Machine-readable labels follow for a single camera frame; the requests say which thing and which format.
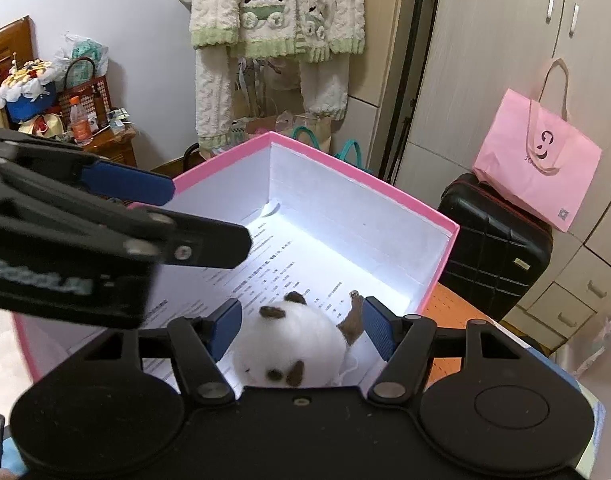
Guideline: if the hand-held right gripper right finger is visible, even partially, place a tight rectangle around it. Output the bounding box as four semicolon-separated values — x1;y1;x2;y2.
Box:
361;296;530;404

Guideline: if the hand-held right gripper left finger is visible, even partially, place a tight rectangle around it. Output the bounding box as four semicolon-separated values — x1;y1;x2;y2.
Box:
78;297;244;406

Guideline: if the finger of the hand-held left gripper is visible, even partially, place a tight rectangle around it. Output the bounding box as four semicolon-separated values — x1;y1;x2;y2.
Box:
74;194;254;270
0;126;177;207

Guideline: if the white round plush toy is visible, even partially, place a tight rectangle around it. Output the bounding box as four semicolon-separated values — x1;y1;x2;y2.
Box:
232;291;366;389

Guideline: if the pink cardboard box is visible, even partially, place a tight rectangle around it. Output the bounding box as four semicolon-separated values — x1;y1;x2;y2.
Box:
13;131;460;396

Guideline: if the wooden nightstand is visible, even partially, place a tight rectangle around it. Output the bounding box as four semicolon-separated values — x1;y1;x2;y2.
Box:
78;127;139;169

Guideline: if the patchwork blanket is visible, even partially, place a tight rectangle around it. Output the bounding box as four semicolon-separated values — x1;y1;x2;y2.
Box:
420;282;609;480

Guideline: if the plastic drink bottle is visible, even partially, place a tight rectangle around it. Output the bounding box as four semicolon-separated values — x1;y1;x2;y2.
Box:
68;96;94;144

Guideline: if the printed paper sheet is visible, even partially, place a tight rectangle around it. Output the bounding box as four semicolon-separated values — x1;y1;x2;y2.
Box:
140;220;421;397

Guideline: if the woven basket bag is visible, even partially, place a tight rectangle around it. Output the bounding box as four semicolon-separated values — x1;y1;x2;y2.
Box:
58;57;111;132

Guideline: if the brown paper bag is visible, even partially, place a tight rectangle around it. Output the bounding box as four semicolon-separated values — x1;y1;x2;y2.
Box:
230;111;332;154

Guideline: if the black suitcase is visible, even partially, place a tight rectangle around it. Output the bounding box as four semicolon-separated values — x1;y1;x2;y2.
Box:
437;172;554;322

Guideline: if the flower bouquet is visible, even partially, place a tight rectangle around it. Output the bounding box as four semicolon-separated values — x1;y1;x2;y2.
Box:
0;58;62;137

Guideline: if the clear plastic bag of packs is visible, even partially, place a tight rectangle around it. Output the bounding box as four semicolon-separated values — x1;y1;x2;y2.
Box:
54;32;110;87

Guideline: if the wooden headboard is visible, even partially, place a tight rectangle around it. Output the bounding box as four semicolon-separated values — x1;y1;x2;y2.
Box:
0;15;37;131

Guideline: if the pink tote bag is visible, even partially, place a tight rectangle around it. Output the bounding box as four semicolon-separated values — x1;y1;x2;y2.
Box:
472;57;604;234

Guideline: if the cream fuzzy pajama jacket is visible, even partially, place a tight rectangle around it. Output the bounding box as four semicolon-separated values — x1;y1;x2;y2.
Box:
189;0;367;64

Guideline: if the black vertical pole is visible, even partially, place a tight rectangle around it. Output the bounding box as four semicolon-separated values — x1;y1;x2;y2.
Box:
379;0;432;182

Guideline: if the beige wardrobe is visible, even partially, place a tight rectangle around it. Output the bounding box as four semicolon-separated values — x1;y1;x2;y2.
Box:
344;0;611;352

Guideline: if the teal handle bag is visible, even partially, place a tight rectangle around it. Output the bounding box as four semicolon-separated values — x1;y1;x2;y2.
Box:
292;126;374;174

